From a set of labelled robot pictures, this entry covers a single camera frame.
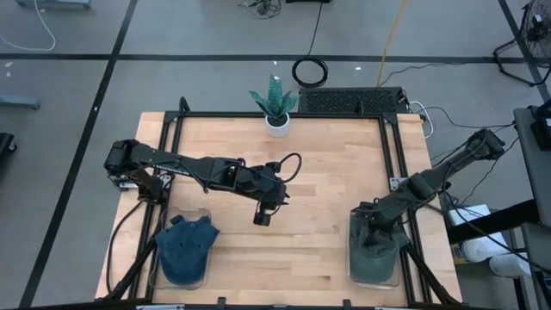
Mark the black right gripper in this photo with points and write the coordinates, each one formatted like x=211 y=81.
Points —
x=385 y=215

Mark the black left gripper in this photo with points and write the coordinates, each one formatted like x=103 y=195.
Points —
x=271 y=191

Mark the blue denim cap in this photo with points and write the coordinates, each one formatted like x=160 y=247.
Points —
x=185 y=254

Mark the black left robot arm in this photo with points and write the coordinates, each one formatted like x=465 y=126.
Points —
x=181 y=165

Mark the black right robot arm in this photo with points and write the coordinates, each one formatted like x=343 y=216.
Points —
x=452 y=170

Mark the clear plastic bin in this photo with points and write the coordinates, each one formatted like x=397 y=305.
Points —
x=398 y=277
x=189 y=212

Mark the white round plant pot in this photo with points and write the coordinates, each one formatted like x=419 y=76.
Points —
x=277 y=129

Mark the white cardboard box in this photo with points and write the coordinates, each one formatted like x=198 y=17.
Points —
x=469 y=213

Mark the white paper towel roll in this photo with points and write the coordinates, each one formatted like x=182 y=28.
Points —
x=510 y=266
x=486 y=249

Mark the black diagonal beam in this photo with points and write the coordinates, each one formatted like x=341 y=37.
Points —
x=495 y=221

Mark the green snake plant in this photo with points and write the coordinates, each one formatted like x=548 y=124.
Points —
x=275 y=99

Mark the black perforated metal box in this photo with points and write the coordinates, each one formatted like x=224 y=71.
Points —
x=353 y=101

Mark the black device on cart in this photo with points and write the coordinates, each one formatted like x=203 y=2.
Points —
x=543 y=129

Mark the black floor fan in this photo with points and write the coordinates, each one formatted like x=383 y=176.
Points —
x=538 y=21

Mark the gray floor base bar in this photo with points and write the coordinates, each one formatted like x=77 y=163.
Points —
x=51 y=3
x=19 y=102

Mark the black aluminium table frame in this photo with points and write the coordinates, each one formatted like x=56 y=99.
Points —
x=391 y=118

